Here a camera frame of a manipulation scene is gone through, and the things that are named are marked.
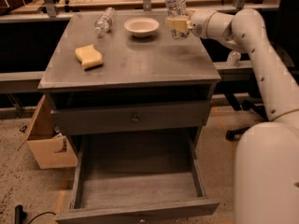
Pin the small pump dispenser bottle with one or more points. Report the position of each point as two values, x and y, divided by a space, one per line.
233 58

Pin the yellow sponge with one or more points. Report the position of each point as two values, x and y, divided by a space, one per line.
89 57

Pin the lying clear plastic bottle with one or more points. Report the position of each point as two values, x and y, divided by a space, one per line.
104 24

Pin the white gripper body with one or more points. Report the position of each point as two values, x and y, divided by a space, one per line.
199 24

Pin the black office chair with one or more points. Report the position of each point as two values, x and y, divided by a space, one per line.
244 108

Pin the white paper bowl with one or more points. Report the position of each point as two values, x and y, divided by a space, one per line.
141 27

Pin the grey metal rail shelf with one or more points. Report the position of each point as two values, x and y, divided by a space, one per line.
28 81

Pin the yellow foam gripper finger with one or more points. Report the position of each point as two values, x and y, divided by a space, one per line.
179 23

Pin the cardboard box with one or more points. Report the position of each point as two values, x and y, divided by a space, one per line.
50 148

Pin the open grey lower drawer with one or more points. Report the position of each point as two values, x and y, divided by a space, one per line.
137 178

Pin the clear plastic water bottle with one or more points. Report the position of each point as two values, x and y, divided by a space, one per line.
176 7

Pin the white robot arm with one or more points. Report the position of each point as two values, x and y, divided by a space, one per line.
266 182

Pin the grey wooden drawer cabinet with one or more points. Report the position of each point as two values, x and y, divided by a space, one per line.
153 70

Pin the closed grey upper drawer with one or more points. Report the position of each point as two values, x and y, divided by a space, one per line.
128 118

